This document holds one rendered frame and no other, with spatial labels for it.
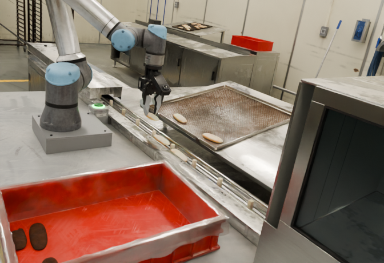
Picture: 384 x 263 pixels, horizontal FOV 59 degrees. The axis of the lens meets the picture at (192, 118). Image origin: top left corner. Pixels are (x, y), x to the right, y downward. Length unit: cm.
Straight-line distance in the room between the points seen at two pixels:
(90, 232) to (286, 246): 48
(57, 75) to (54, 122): 17
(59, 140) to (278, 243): 86
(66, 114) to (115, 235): 57
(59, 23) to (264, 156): 91
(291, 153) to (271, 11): 520
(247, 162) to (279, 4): 465
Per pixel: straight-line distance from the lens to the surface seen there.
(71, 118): 135
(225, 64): 416
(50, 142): 130
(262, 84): 500
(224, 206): 102
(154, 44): 135
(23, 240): 92
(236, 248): 95
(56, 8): 143
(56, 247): 90
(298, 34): 546
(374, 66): 467
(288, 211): 68
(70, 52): 144
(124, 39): 122
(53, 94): 132
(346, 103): 58
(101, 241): 91
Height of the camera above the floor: 140
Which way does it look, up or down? 19 degrees down
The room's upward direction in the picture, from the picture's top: 9 degrees clockwise
